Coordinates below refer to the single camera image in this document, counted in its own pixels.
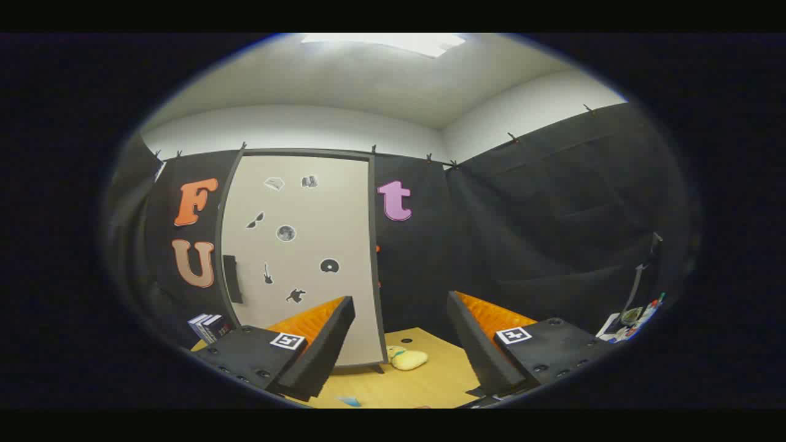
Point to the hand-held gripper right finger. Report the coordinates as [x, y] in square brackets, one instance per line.
[476, 344]

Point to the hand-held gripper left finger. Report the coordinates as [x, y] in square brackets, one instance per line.
[322, 350]

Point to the blue cosmetic tube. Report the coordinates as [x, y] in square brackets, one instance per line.
[351, 401]

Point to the yellow plush toy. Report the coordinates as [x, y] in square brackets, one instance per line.
[408, 359]

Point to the stack of dark books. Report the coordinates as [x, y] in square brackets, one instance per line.
[210, 327]

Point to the grey cabinet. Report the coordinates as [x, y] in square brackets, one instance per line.
[373, 245]

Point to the black backdrop cloth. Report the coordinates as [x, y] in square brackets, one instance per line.
[522, 215]

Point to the white side table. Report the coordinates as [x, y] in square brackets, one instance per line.
[614, 328]

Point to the ceiling light panel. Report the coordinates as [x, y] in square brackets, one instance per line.
[393, 43]

